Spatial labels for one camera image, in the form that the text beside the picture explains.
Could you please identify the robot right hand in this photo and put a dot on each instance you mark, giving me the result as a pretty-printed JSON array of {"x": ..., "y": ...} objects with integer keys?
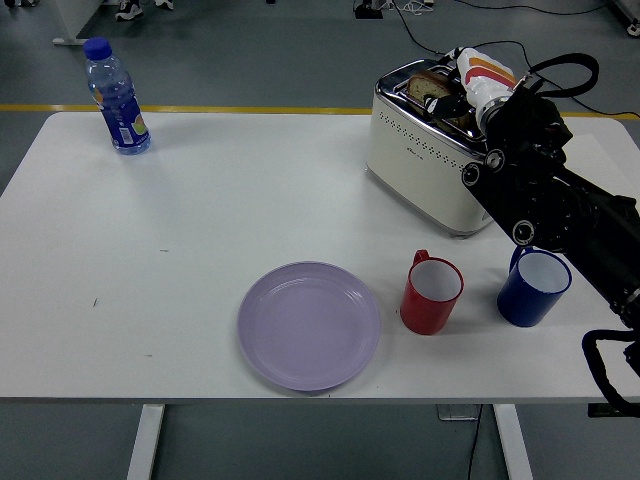
[{"x": 485, "y": 77}]

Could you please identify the bread slice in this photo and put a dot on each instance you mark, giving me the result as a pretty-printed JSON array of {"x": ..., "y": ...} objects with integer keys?
[{"x": 425, "y": 87}]

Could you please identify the cream and chrome toaster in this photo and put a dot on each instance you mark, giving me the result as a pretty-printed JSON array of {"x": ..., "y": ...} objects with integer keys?
[{"x": 415, "y": 165}]

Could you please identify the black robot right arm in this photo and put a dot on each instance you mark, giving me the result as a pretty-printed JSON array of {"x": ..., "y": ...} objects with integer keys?
[{"x": 540, "y": 175}]

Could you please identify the lilac round plate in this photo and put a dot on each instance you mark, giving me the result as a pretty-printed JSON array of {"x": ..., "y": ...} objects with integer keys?
[{"x": 307, "y": 325}]

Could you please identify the black stand base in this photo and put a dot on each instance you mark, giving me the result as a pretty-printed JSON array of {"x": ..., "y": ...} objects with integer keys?
[{"x": 367, "y": 14}]

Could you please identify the white paper sheet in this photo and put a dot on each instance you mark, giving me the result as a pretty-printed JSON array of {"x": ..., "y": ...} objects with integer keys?
[{"x": 610, "y": 160}]

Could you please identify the blue enamel mug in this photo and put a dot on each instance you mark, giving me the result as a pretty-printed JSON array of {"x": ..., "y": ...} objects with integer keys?
[{"x": 525, "y": 305}]

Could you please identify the red enamel mug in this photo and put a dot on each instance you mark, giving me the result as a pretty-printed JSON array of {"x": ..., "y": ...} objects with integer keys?
[{"x": 425, "y": 315}]

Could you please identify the black and white sneaker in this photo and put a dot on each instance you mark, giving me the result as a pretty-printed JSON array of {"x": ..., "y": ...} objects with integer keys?
[
  {"x": 129, "y": 9},
  {"x": 164, "y": 3}
]

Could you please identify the black table control box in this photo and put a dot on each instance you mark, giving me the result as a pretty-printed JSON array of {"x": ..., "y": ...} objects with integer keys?
[{"x": 597, "y": 411}]

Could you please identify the clear water bottle blue label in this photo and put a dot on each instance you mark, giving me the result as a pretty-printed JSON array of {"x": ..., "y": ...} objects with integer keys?
[{"x": 122, "y": 115}]

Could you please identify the white table leg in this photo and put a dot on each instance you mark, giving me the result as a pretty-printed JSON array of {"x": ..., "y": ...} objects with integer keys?
[
  {"x": 145, "y": 445},
  {"x": 512, "y": 445}
]

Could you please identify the white desk foot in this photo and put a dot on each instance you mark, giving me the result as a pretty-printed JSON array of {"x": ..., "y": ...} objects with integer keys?
[{"x": 67, "y": 41}]

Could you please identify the grey desk frame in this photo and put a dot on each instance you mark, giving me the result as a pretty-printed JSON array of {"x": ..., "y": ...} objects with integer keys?
[{"x": 627, "y": 10}]

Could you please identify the clear plastic bracket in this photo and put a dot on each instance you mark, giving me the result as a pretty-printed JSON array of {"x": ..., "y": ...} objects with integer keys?
[{"x": 455, "y": 412}]

